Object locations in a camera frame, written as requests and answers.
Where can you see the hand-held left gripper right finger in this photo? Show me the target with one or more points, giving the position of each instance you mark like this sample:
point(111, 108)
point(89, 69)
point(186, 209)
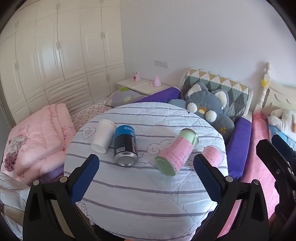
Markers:
point(208, 178)

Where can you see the purple bed bumper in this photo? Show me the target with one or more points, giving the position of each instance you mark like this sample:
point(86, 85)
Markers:
point(240, 139)
point(161, 95)

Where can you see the pink cup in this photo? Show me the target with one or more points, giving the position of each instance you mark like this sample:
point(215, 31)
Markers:
point(214, 154)

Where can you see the triangle patterned pillow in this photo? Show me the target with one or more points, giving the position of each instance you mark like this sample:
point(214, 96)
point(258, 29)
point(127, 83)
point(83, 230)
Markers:
point(219, 81)

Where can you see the floral purple cloth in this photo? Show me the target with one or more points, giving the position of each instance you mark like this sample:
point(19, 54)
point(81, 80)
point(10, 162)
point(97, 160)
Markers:
point(13, 150)

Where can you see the pink blanket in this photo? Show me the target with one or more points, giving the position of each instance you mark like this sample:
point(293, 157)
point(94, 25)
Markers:
point(253, 162)

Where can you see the white bed frame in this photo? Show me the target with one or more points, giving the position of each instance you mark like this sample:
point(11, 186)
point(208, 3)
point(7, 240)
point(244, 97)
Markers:
point(277, 95)

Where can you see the yellow star decoration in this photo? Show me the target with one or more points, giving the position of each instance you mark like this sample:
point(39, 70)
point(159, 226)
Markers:
point(264, 82)

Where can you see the light blue blanket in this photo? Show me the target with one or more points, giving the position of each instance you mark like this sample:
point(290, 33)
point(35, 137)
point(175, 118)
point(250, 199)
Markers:
point(272, 129)

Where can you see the white nightstand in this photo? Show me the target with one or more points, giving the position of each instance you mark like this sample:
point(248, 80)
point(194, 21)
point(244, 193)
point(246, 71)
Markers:
point(141, 84)

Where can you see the cream wardrobe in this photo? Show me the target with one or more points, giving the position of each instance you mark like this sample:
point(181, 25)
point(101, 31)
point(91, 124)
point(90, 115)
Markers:
point(57, 46)

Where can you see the grey pillow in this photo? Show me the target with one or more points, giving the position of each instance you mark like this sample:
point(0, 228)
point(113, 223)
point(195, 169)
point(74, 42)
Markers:
point(124, 97)

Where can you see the white bedding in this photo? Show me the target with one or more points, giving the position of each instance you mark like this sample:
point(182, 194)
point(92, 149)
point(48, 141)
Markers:
point(11, 192)

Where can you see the white plush toy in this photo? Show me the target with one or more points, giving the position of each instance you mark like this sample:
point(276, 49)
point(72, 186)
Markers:
point(282, 120)

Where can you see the heart print bed sheet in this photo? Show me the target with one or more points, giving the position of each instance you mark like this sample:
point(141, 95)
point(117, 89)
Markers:
point(87, 113)

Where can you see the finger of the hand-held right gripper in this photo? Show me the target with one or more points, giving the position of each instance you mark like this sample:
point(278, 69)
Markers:
point(283, 146)
point(270, 155)

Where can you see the blue and black can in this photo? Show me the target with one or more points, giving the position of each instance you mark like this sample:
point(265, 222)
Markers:
point(126, 143)

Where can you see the folded pink comforter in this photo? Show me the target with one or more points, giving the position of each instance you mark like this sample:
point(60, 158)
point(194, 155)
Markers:
point(39, 139)

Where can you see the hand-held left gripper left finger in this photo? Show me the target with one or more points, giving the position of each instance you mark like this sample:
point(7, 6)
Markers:
point(84, 178)

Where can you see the grey cat plush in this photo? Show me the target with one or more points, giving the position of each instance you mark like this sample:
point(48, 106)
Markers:
point(208, 99)

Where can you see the white cup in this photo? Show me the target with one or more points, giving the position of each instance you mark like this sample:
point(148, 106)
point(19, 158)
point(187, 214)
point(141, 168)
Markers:
point(103, 136)

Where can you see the pink toy with red heart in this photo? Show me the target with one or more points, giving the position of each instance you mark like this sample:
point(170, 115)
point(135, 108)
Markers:
point(136, 77)

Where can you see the pink rabbit toy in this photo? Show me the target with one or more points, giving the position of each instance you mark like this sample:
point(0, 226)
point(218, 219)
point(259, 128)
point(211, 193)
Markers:
point(156, 81)

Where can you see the pink and green can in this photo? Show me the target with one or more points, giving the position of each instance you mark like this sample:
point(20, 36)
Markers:
point(178, 150)

